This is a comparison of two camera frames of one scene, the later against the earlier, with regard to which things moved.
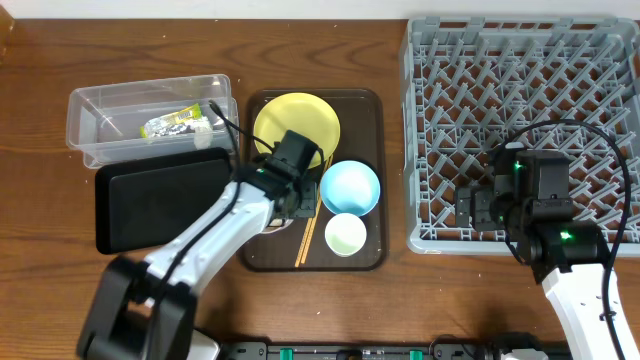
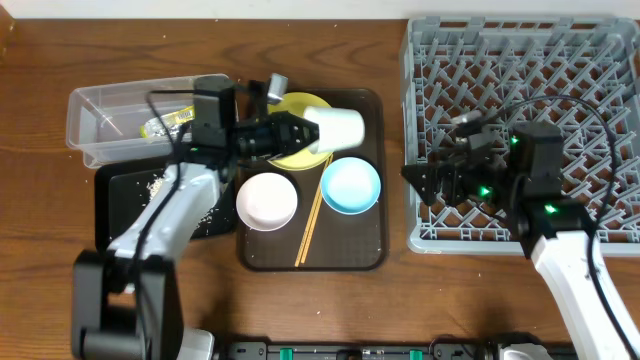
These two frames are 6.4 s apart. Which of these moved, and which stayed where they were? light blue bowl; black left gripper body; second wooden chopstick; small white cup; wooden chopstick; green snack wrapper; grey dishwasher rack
Moved: black left gripper body; small white cup
Stayed: green snack wrapper; wooden chopstick; light blue bowl; second wooden chopstick; grey dishwasher rack
